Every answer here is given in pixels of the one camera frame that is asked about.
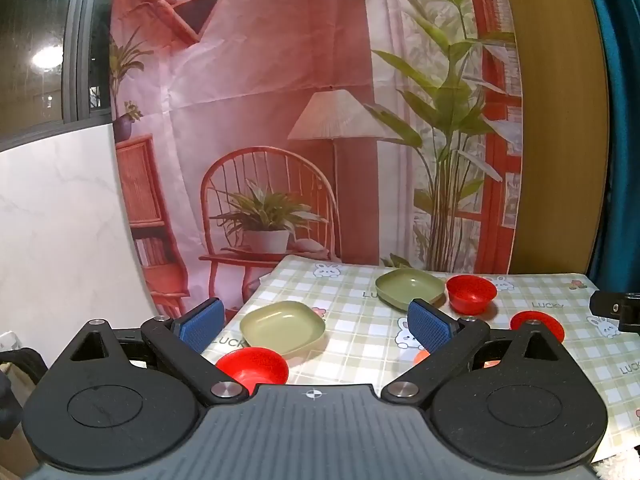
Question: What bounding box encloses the black bag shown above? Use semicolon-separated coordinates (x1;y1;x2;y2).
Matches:
0;347;51;433

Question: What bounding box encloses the green checked tablecloth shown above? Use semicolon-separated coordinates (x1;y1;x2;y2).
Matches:
200;255;640;463

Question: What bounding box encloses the brown wooden panel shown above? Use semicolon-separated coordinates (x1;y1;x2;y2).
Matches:
500;0;617;277

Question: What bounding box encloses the teal curtain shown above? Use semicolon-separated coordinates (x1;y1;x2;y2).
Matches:
580;0;640;293

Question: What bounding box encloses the green square plate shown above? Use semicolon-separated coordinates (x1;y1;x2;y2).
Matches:
239;301;327;361
375;268;446;312

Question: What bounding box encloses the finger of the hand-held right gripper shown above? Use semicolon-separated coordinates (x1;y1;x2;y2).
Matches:
589;290;640;334

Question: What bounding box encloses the red plastic bowl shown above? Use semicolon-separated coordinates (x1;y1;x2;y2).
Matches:
216;346;290;390
510;311;566;345
446;275;498;315

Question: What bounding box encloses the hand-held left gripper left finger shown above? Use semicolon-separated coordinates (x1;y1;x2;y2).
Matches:
52;297;249;407

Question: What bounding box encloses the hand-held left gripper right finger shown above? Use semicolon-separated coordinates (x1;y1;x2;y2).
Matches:
381;298;577;406

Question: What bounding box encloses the white fluffy rug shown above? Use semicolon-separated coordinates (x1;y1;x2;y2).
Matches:
594;447;640;480

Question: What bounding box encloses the printed wall tapestry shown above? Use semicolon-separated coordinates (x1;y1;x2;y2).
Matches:
109;0;524;322

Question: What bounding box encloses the dark window frame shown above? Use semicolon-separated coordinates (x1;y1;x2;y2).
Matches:
0;0;119;153

